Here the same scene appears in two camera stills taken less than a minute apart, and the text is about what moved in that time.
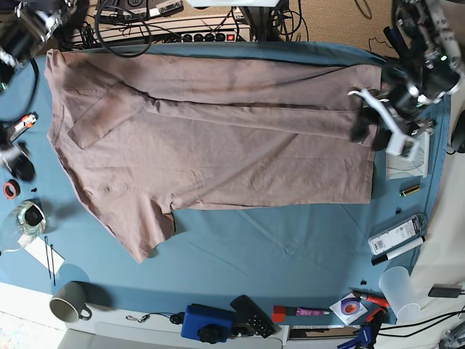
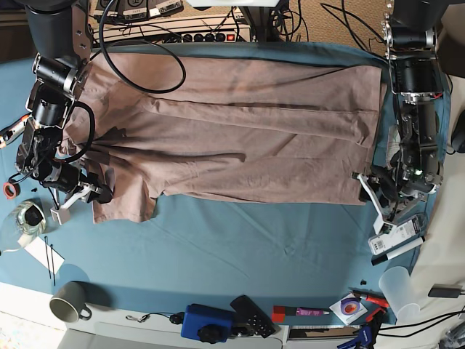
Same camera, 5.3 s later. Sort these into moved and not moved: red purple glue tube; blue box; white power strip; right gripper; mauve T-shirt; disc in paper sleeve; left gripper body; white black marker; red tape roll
Moved: mauve T-shirt; left gripper body; right gripper
Not moved: disc in paper sleeve; red purple glue tube; red tape roll; blue box; white power strip; white black marker
